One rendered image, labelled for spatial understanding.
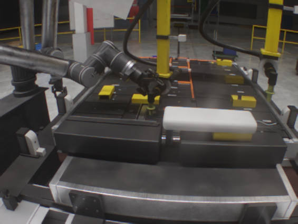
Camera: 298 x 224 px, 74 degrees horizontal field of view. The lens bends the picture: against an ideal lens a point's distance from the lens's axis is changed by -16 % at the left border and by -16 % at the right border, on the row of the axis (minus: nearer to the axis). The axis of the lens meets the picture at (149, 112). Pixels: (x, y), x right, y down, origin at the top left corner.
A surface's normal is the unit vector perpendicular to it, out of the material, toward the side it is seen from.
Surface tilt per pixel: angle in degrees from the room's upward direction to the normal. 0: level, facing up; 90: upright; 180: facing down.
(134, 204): 90
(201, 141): 0
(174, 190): 0
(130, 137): 0
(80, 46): 90
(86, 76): 90
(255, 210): 90
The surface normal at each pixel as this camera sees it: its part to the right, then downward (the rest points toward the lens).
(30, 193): 0.00, -0.90
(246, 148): -0.12, 0.44
